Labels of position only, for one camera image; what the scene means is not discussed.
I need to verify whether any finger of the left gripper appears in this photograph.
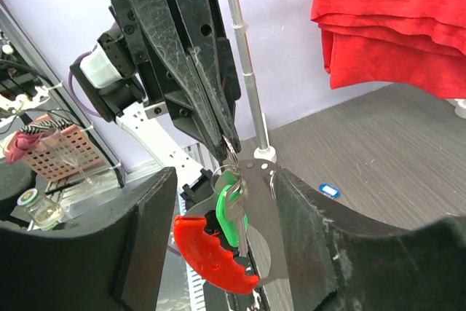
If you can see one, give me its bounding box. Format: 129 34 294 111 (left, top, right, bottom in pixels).
129 0 227 160
175 0 241 153

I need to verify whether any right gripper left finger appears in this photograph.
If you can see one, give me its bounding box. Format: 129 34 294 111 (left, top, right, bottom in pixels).
1 167 178 310

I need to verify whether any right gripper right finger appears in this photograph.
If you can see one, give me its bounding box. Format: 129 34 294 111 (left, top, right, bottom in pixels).
275 169 465 310

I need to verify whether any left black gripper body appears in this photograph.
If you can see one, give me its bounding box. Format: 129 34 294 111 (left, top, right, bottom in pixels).
108 0 242 144

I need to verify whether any metal key holder red handle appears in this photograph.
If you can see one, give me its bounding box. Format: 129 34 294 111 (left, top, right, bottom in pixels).
173 159 288 295

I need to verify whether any green tag key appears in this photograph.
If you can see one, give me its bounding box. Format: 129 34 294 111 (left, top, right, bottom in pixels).
211 165 248 257

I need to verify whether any metal split ring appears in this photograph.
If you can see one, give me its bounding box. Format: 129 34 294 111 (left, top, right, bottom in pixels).
221 135 240 172

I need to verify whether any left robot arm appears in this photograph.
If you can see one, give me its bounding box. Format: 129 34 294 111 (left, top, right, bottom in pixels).
71 0 241 194

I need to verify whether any blue tag key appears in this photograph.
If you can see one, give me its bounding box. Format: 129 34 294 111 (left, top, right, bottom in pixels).
319 184 340 199

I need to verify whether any small glass jar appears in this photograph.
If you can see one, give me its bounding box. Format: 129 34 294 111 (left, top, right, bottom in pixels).
17 188 65 231

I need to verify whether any pink plastic basket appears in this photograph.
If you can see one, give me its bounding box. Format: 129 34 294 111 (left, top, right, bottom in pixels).
20 120 103 182

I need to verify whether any white clothes rack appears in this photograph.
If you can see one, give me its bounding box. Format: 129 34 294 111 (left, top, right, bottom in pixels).
218 0 466 173

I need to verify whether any red cloth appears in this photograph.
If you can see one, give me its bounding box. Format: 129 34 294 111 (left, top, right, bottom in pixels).
310 0 465 99

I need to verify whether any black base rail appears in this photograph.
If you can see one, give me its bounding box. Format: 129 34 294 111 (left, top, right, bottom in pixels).
173 170 258 296

